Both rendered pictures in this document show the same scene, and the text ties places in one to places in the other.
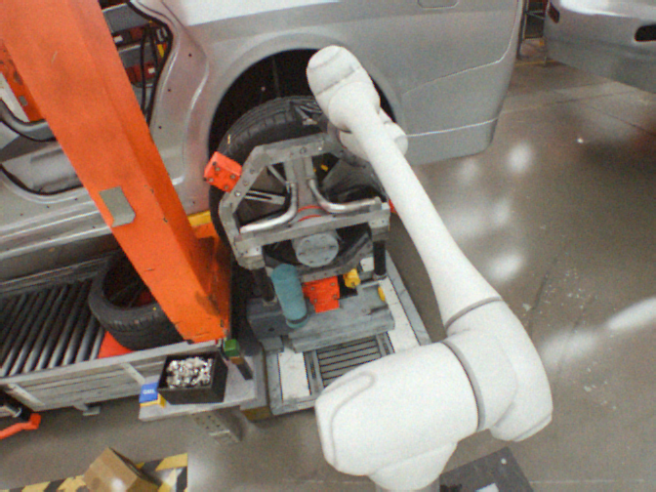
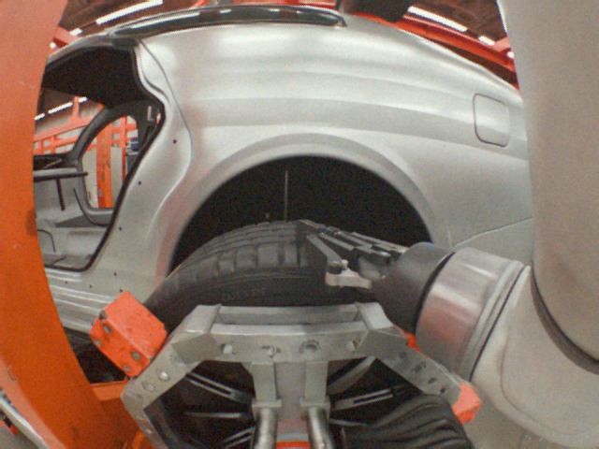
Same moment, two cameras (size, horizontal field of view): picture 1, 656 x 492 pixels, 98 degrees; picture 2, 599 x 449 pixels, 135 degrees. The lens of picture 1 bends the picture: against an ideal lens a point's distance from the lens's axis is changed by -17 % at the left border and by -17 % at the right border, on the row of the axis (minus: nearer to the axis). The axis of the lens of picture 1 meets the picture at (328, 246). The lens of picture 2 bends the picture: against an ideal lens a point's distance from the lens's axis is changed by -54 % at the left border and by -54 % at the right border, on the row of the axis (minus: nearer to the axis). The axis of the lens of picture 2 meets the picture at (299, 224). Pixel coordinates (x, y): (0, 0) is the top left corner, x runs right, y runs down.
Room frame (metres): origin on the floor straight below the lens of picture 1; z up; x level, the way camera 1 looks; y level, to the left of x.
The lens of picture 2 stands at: (0.68, 0.03, 1.28)
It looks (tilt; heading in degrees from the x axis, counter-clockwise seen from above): 12 degrees down; 2
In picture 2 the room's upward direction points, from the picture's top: straight up
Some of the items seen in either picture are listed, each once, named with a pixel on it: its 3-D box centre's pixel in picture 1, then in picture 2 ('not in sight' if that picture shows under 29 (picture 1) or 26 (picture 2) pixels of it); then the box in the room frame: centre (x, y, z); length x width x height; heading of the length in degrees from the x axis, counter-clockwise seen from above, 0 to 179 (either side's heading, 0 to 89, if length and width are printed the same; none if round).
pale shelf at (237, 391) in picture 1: (197, 389); not in sight; (0.59, 0.55, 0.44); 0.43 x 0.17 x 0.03; 95
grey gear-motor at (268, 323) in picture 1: (270, 303); not in sight; (1.11, 0.32, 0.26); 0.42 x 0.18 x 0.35; 5
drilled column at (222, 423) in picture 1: (213, 415); not in sight; (0.59, 0.57, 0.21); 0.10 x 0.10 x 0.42; 5
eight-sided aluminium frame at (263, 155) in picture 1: (307, 217); (292, 441); (0.93, 0.05, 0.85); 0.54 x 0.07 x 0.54; 95
